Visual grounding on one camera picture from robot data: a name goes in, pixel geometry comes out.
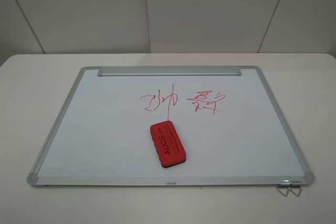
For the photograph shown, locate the white aluminium-framed whiteboard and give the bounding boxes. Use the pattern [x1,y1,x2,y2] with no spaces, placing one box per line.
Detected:
[27,66,315,187]

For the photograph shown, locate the right silver binder clip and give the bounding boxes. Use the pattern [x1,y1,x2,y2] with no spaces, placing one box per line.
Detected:
[288,180,302,197]

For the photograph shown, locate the red AUCS whiteboard eraser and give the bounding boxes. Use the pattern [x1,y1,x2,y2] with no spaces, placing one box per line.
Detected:
[150,121,187,168]

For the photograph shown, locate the silver binder clip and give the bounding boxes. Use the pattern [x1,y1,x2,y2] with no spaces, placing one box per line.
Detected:
[288,180,302,197]
[277,180,291,197]

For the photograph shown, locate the left silver binder clip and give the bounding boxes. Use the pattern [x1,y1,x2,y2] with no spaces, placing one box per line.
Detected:
[277,180,291,197]

